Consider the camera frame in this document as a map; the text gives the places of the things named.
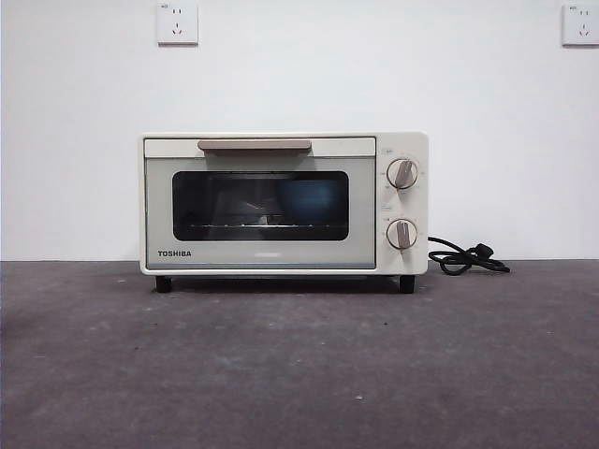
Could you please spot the blue ribbed bowl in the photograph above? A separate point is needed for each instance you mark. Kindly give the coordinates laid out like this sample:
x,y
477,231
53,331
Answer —
x,y
306,201

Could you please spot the beige round oven knob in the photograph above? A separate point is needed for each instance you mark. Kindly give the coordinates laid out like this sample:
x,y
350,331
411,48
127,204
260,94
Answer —
x,y
403,174
402,234

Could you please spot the cream white toaster oven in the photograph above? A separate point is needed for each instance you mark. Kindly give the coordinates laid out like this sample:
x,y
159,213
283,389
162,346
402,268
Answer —
x,y
407,262

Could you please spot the white wall socket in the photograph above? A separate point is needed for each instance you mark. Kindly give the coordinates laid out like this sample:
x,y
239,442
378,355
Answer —
x,y
177,23
581,25

